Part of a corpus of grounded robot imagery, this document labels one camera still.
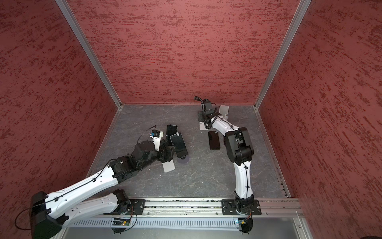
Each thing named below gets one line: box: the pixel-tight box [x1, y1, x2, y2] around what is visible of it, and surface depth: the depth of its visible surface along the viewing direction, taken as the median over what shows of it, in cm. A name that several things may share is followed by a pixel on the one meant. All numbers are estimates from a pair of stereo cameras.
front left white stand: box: [162, 159, 176, 173], surface depth 89 cm
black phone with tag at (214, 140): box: [208, 130, 221, 150], surface depth 103 cm
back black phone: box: [166, 124, 179, 147], surface depth 93 cm
